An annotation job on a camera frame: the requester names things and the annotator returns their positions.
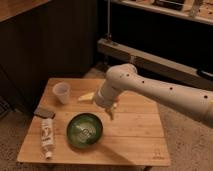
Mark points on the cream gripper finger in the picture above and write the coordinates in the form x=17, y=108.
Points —
x=86, y=97
x=110, y=111

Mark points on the wooden shelf with items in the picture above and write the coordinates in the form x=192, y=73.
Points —
x=194, y=10

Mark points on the wooden bench beam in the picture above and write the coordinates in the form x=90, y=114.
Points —
x=156, y=64

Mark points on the white tube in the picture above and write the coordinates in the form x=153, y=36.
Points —
x=47, y=138

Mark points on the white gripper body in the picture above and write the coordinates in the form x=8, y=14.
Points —
x=105, y=95

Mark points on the green ceramic bowl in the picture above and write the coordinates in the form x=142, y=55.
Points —
x=84, y=130

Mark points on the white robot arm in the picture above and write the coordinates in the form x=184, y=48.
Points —
x=195, y=103

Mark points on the metal vertical pole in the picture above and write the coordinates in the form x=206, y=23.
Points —
x=108, y=20

